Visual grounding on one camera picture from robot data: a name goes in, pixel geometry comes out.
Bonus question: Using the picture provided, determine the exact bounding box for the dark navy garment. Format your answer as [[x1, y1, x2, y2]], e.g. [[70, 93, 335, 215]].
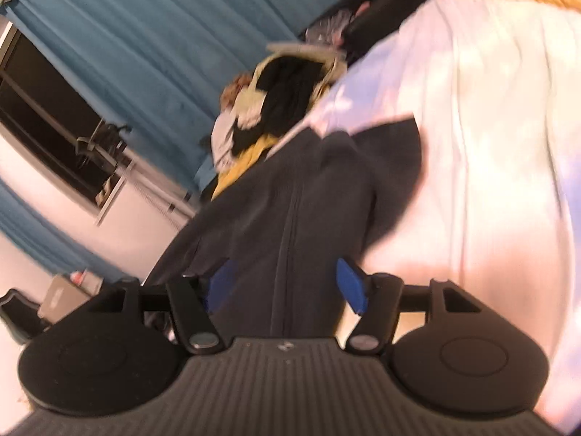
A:
[[147, 119, 422, 340]]

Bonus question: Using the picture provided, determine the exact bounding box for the pile of mixed clothes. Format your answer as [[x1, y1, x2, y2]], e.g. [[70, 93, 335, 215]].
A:
[[202, 43, 348, 201]]

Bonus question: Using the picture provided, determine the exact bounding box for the garment steamer stand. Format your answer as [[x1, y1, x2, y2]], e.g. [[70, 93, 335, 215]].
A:
[[75, 119, 198, 226]]

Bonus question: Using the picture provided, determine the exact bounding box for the teal curtain left of window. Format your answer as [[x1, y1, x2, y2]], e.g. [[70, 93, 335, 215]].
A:
[[0, 181, 127, 282]]

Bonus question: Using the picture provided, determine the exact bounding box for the teal curtain of window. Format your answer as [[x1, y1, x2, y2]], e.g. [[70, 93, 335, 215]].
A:
[[0, 181, 127, 282], [1, 0, 339, 188]]

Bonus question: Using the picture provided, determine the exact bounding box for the white bed sheet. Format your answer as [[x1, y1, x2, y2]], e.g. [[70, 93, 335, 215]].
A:
[[267, 0, 581, 432]]

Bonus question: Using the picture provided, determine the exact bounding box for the dark window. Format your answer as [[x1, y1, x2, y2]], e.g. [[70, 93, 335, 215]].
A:
[[1, 27, 119, 209]]

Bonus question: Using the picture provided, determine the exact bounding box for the teal curtain right of window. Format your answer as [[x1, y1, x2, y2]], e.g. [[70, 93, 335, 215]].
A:
[[1, 0, 339, 188]]

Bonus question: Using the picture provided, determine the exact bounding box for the beige chair with black frame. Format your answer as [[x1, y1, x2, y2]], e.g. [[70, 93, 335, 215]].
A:
[[37, 270, 103, 324]]

